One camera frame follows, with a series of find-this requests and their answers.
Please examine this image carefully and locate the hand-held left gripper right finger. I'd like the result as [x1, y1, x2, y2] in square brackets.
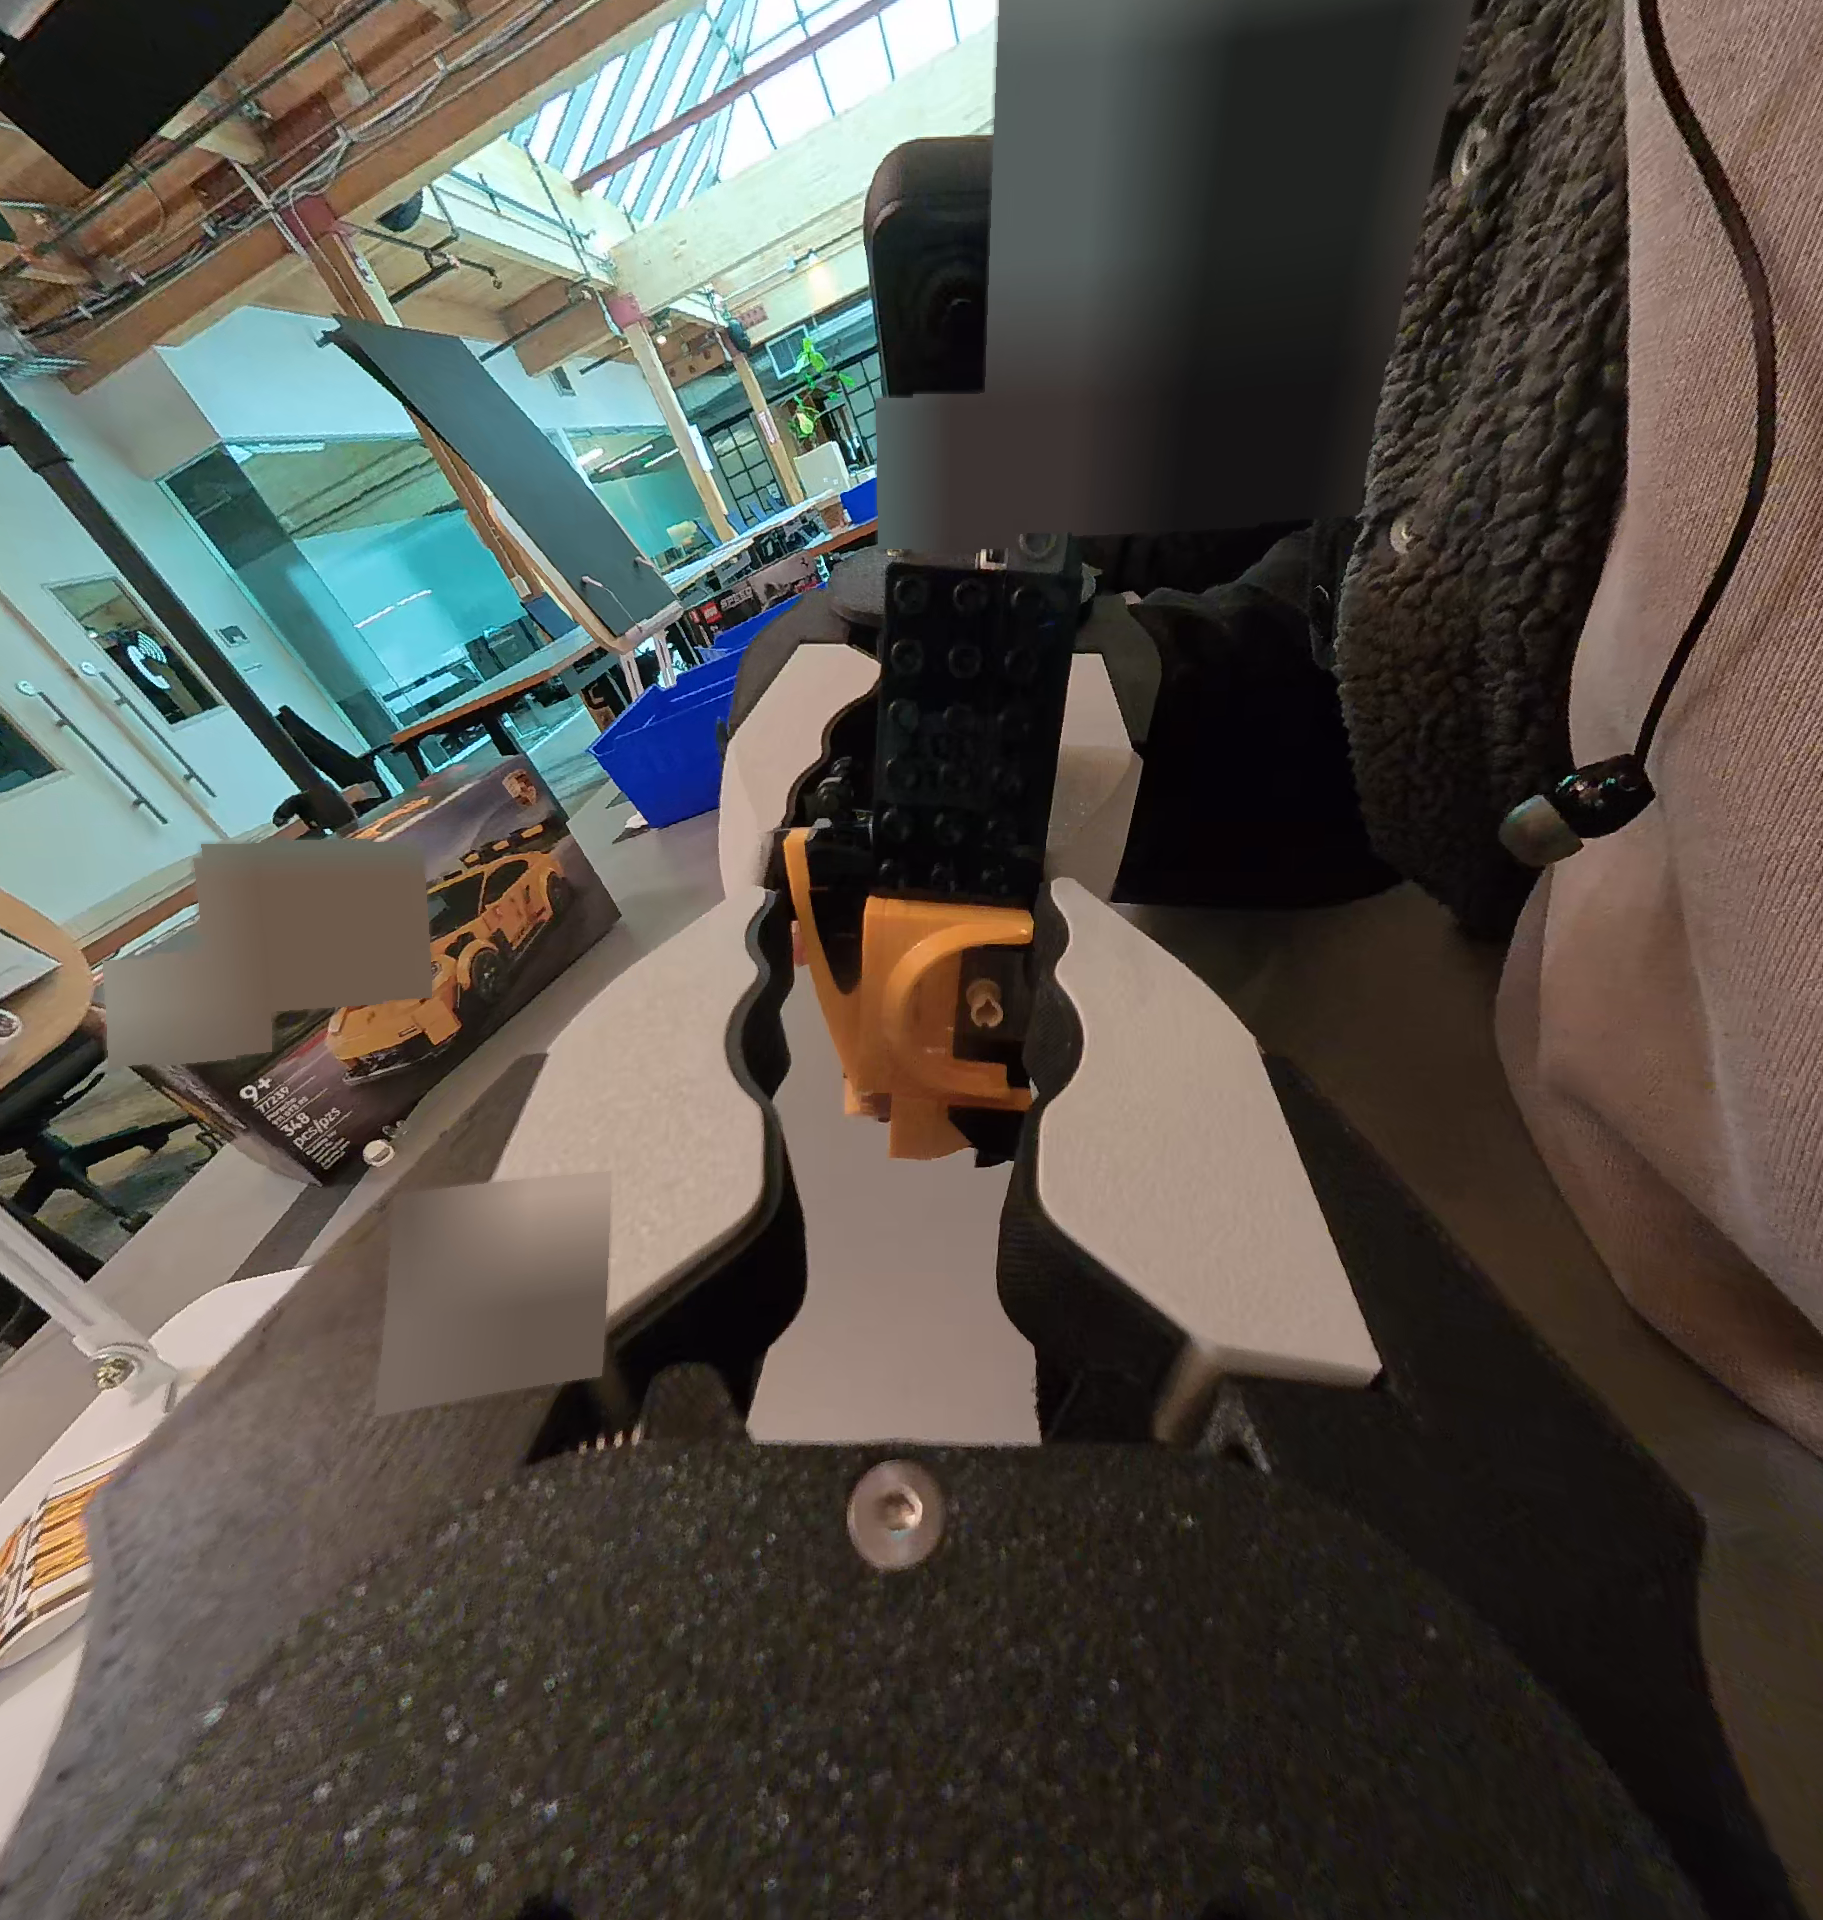
[995, 877, 1385, 1446]

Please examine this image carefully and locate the dark hanging panel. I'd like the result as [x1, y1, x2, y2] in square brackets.
[0, 0, 295, 193]

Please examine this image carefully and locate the green plant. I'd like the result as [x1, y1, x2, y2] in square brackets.
[779, 332, 857, 448]

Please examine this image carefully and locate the long office desk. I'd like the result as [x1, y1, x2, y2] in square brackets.
[385, 627, 601, 760]

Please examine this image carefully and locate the black metal pole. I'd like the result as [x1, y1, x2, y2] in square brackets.
[0, 322, 361, 834]

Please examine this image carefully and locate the black lego car box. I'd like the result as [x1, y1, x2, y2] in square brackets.
[127, 754, 623, 1188]

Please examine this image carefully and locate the grey cloth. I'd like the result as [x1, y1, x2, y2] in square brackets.
[1493, 0, 1823, 1485]

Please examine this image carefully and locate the black drawstring cord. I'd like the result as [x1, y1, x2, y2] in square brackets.
[1495, 0, 1784, 871]

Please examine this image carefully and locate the black office chair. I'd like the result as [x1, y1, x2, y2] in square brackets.
[0, 816, 225, 1327]
[273, 703, 397, 830]

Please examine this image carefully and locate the dark fuzzy cloth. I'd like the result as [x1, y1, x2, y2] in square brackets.
[1327, 0, 1634, 945]

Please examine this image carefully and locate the orange and black lego car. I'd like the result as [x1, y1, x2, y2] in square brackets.
[773, 537, 1087, 1165]

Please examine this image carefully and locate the orange sticker sheet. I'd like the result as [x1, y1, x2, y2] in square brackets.
[0, 1471, 121, 1722]

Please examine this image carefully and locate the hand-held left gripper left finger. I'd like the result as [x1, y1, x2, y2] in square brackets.
[491, 885, 807, 1360]

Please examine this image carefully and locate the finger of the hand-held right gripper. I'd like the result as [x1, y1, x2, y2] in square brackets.
[715, 640, 885, 906]
[1043, 649, 1147, 903]

